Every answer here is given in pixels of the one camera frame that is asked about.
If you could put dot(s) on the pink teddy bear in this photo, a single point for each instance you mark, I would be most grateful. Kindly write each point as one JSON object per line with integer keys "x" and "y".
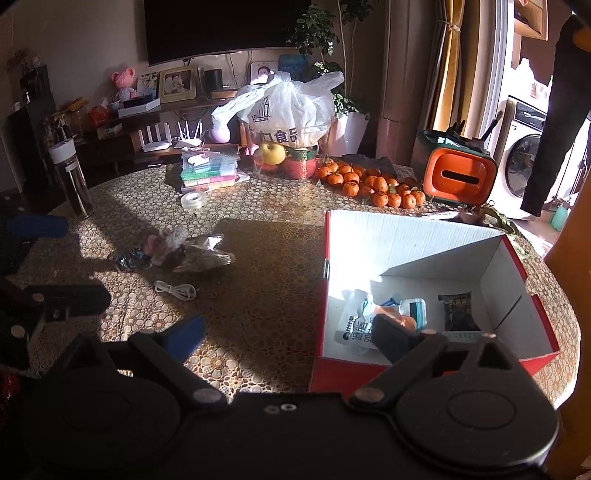
{"x": 124, "y": 84}

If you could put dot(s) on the dark foil snack packet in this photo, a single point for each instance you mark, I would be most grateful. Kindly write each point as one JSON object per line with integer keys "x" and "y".
{"x": 129, "y": 260}

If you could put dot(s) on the white portrait frame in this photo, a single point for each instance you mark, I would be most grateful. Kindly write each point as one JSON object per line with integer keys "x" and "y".
{"x": 264, "y": 73}

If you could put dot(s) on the orange green tissue box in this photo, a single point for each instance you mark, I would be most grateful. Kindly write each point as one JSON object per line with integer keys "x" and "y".
{"x": 461, "y": 177}

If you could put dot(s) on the wooden television console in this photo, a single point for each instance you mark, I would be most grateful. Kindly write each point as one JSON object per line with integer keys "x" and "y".
{"x": 115, "y": 147}

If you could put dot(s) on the yellow apple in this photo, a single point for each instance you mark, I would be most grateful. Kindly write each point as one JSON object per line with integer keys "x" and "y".
{"x": 271, "y": 153}

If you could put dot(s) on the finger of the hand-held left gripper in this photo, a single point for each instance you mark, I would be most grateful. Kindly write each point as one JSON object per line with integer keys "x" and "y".
{"x": 69, "y": 300}
{"x": 39, "y": 226}

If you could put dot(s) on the white plastic bag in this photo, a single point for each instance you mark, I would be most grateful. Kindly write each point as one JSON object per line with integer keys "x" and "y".
{"x": 286, "y": 106}

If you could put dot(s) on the blue white snack packet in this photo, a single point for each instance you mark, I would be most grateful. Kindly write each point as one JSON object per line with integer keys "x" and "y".
{"x": 413, "y": 311}

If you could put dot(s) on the red bag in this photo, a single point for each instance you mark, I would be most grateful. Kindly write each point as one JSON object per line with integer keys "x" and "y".
{"x": 99, "y": 116}

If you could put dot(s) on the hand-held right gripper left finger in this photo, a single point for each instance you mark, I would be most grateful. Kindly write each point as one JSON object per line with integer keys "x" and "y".
{"x": 187, "y": 336}

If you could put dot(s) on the clear tape roll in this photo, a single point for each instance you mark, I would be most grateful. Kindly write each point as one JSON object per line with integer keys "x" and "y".
{"x": 194, "y": 200}

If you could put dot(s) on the yellow curtain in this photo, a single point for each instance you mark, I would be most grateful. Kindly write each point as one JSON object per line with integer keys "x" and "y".
{"x": 443, "y": 64}

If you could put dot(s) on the teal bottle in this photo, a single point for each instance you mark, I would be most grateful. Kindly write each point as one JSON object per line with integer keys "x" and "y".
{"x": 560, "y": 218}

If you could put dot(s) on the red cardboard box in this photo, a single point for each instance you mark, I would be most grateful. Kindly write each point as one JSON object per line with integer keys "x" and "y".
{"x": 415, "y": 249}

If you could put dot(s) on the small photo card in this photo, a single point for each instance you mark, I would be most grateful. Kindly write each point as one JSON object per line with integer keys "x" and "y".
{"x": 147, "y": 84}

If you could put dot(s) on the flat white box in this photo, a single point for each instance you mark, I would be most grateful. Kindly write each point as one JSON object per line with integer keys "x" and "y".
{"x": 138, "y": 107}

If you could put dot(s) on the white food pouch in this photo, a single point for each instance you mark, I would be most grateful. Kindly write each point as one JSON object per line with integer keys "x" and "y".
{"x": 353, "y": 323}

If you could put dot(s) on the green potted plant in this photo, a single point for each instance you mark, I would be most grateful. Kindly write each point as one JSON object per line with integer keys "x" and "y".
{"x": 323, "y": 41}

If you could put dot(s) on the dark water bottle white lid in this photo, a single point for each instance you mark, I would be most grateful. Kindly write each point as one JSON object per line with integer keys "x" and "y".
{"x": 71, "y": 184}

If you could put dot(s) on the blue printed box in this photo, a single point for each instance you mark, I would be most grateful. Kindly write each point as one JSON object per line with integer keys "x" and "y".
{"x": 291, "y": 67}

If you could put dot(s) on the red apple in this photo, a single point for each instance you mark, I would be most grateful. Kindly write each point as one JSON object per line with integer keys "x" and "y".
{"x": 300, "y": 168}

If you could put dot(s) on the black snack packet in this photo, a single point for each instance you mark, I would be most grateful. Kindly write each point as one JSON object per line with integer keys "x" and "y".
{"x": 459, "y": 311}

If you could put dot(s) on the silver snack packet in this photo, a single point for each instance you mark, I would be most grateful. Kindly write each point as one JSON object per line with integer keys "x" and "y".
{"x": 205, "y": 242}
{"x": 205, "y": 262}

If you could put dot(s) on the pile of tangerines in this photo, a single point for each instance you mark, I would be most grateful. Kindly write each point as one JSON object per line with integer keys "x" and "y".
{"x": 374, "y": 184}

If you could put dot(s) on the white washing machine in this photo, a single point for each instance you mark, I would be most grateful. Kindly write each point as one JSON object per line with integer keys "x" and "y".
{"x": 517, "y": 161}

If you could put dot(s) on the white router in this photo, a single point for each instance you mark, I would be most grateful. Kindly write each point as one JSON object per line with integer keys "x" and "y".
{"x": 156, "y": 141}
{"x": 188, "y": 138}

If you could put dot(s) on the black television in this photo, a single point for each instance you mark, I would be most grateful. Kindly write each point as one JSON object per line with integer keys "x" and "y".
{"x": 226, "y": 27}

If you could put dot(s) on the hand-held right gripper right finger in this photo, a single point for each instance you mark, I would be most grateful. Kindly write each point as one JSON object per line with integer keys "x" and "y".
{"x": 392, "y": 337}

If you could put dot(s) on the black speaker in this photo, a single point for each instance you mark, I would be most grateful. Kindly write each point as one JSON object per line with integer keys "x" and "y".
{"x": 213, "y": 82}

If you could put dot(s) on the cream photo frame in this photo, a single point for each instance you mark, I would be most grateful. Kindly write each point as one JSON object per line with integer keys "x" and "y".
{"x": 178, "y": 84}

